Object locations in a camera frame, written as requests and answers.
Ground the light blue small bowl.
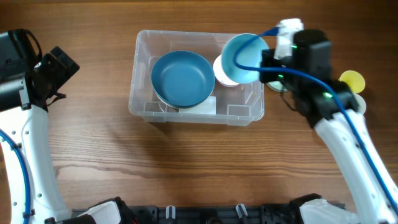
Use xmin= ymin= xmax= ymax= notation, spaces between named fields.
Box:
xmin=221 ymin=33 xmax=269 ymax=84

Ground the mint green small bowl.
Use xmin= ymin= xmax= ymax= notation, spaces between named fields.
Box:
xmin=267 ymin=81 xmax=288 ymax=92

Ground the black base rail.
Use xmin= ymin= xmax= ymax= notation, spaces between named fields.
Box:
xmin=129 ymin=203 xmax=303 ymax=224

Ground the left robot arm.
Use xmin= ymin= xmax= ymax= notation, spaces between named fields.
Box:
xmin=1 ymin=29 xmax=139 ymax=223

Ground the blue cable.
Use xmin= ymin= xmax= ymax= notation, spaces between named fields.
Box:
xmin=0 ymin=129 xmax=32 ymax=224
xmin=233 ymin=26 xmax=398 ymax=215

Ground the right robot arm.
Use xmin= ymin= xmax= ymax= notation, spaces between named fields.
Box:
xmin=260 ymin=29 xmax=397 ymax=223

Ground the cream large bowl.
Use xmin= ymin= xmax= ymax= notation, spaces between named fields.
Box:
xmin=154 ymin=93 xmax=215 ymax=110

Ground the cream cup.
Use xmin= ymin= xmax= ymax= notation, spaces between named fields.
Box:
xmin=354 ymin=93 xmax=366 ymax=114

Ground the clear plastic storage container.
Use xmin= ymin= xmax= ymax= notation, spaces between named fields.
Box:
xmin=128 ymin=30 xmax=265 ymax=126

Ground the right blue cable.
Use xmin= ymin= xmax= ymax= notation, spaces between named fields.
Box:
xmin=233 ymin=26 xmax=398 ymax=215

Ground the yellow cup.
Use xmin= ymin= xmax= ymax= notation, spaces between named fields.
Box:
xmin=338 ymin=70 xmax=366 ymax=93

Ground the pink small bowl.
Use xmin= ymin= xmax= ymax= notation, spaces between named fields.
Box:
xmin=213 ymin=55 xmax=239 ymax=87

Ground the dark blue bowl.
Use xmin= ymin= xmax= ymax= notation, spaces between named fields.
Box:
xmin=154 ymin=90 xmax=214 ymax=108
xmin=150 ymin=50 xmax=216 ymax=91

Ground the left blue cable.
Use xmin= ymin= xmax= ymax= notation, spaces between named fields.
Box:
xmin=0 ymin=129 xmax=32 ymax=224

